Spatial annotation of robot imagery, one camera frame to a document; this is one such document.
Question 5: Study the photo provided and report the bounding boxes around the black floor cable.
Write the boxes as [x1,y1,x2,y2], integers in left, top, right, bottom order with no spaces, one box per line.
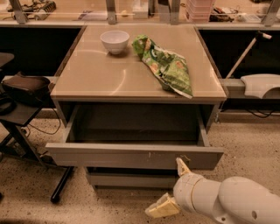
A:
[27,108,62,136]

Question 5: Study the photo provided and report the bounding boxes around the pink stacked bins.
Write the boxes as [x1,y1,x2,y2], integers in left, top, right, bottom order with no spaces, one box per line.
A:
[185,0,215,22]

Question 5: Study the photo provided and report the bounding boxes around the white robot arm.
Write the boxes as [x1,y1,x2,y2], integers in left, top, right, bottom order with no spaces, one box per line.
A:
[145,158,280,224]

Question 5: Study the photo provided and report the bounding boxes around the white stick with black tip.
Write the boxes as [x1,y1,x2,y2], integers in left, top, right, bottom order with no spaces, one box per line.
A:
[226,31,272,79]

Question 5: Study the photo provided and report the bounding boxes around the grey top drawer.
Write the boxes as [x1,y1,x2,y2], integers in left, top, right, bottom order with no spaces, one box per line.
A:
[46,103,223,170]

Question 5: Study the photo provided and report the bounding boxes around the white curved base cover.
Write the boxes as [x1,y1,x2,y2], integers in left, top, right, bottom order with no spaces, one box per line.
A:
[241,73,280,99]

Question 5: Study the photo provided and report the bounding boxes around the green chip bag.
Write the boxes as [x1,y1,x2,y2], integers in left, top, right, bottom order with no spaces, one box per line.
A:
[132,34,193,99]

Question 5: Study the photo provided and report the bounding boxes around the black bag on stand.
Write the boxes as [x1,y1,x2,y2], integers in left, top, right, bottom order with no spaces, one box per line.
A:
[2,73,51,107]

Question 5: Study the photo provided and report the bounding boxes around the black side stand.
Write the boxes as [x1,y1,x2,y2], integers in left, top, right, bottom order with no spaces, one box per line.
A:
[0,52,47,169]

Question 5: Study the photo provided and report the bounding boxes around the black cabinet leg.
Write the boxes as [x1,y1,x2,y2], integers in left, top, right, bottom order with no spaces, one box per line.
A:
[50,166,74,204]

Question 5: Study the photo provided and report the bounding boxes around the white ceramic bowl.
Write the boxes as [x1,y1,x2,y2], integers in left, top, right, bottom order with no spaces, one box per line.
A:
[100,31,130,54]

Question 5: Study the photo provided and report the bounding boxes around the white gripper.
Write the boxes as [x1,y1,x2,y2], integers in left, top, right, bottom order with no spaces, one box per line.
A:
[145,157,221,218]

